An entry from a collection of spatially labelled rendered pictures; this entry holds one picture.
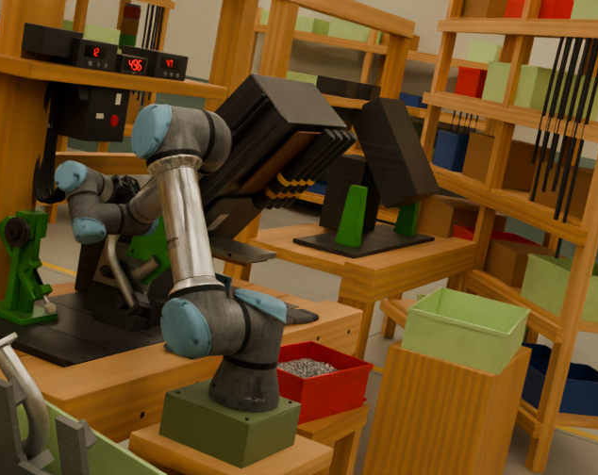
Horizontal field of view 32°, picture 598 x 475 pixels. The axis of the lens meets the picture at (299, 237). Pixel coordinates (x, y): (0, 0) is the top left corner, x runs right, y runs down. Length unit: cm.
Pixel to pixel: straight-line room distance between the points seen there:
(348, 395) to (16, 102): 114
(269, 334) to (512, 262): 353
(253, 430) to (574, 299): 298
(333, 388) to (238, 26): 143
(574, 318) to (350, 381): 235
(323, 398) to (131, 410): 50
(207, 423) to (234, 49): 173
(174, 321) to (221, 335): 10
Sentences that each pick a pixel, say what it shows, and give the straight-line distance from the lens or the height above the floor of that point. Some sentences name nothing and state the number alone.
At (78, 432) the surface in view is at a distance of 138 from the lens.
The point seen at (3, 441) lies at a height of 105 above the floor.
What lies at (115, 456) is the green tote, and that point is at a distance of 184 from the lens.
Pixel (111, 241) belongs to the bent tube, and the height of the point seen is 110.
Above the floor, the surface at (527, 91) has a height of 173.
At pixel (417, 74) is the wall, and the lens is 1192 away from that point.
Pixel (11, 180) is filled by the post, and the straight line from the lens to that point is 281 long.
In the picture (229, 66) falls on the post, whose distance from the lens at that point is 357.
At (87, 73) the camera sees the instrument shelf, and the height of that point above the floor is 153.
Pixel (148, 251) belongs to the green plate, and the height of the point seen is 110.
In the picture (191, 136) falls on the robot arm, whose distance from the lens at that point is 218.
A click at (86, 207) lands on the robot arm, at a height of 124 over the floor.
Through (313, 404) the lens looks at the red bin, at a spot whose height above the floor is 84.
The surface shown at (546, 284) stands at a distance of 515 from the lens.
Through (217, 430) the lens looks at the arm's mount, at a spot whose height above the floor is 91.
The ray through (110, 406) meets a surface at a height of 85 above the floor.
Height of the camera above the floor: 166
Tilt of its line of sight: 9 degrees down
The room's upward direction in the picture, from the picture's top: 11 degrees clockwise
